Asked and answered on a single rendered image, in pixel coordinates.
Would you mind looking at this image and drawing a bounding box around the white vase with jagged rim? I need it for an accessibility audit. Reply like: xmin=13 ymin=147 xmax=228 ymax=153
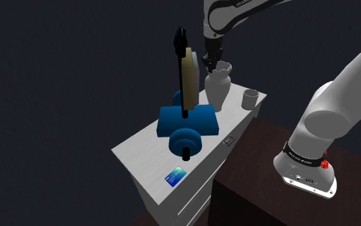
xmin=204 ymin=60 xmax=233 ymax=113

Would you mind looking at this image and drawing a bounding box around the white chest of drawers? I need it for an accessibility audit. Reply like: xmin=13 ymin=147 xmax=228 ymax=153
xmin=111 ymin=82 xmax=267 ymax=226

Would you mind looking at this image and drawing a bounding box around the blue card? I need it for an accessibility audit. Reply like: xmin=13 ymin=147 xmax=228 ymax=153
xmin=164 ymin=166 xmax=187 ymax=188

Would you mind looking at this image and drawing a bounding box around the dark brown robot stand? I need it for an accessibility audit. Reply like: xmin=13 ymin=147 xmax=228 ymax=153
xmin=207 ymin=117 xmax=361 ymax=226

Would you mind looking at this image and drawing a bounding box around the grey cup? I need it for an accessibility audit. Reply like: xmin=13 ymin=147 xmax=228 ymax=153
xmin=241 ymin=89 xmax=260 ymax=111

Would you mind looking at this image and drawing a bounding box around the blue scooter toy black handle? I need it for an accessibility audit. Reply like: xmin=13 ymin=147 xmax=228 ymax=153
xmin=156 ymin=26 xmax=220 ymax=162

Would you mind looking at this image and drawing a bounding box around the olive and grey book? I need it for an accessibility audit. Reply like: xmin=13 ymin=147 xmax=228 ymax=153
xmin=181 ymin=47 xmax=200 ymax=111

